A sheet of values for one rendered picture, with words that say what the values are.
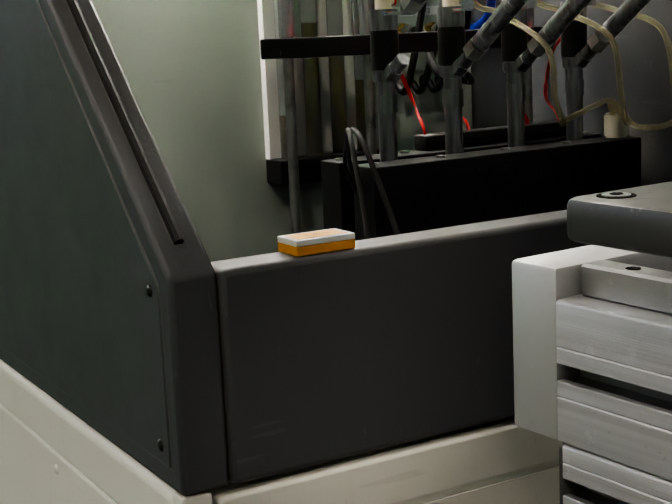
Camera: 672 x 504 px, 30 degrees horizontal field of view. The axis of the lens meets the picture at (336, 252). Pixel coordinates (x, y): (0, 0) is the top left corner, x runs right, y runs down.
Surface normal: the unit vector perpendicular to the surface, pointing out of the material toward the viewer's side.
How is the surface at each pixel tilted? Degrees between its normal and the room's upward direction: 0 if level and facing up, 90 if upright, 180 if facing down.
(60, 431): 90
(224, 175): 90
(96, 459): 90
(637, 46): 90
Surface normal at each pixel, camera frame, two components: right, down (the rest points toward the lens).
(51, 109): -0.86, 0.13
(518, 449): 0.51, 0.14
